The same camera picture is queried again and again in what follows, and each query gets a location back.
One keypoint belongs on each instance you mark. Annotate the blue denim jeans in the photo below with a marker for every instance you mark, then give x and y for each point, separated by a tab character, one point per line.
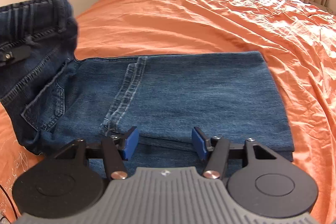
53	98

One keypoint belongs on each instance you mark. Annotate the orange bed sheet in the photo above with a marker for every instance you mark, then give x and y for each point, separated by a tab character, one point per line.
296	39

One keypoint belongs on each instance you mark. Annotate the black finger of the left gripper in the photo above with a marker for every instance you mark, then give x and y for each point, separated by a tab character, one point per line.
14	55

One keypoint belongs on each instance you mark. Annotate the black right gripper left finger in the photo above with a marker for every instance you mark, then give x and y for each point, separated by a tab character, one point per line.
114	151

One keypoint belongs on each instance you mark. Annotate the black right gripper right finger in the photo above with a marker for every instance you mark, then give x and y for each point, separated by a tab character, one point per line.
216	152

